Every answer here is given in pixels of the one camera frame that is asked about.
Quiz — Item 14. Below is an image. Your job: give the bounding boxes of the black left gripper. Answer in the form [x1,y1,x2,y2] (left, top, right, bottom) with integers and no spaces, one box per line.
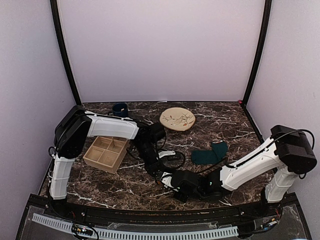
[133,140,164,179]

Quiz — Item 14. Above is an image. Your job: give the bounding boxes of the dark green sock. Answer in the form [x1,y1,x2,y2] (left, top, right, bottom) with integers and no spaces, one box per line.
[191,141,228,165]

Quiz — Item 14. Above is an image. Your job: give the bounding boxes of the wooden compartment box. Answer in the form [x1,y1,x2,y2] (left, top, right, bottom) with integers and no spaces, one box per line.
[83,136,130,174]

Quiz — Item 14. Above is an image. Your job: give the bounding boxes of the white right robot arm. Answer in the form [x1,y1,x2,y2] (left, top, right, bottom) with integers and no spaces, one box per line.
[162,125,317,217]

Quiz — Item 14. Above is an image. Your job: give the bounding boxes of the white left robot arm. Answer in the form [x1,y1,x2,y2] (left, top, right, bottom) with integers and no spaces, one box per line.
[48,105,166,218]

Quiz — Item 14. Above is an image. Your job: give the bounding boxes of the bird pattern ceramic plate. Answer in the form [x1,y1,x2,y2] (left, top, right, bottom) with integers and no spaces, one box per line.
[159,107,196,132]

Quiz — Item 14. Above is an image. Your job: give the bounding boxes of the blue enamel mug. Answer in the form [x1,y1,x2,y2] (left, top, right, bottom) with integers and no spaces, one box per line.
[108,102,129,118]

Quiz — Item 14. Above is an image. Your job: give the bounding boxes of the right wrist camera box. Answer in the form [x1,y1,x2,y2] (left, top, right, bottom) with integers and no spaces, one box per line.
[159,172,179,192]

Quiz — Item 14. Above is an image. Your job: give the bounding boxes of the white slotted cable duct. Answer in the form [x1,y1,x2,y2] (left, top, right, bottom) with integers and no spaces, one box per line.
[31,213,239,240]

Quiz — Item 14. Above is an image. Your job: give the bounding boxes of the black left corner frame post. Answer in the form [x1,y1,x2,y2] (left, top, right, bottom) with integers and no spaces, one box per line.
[49,0,82,105]

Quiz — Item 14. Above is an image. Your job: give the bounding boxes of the black corner frame post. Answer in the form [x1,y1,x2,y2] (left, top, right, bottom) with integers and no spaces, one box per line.
[241,0,272,109]
[49,0,82,105]

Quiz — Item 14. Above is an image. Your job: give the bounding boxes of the black right corner frame post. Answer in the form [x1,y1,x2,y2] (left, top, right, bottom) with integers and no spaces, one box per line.
[241,0,272,109]

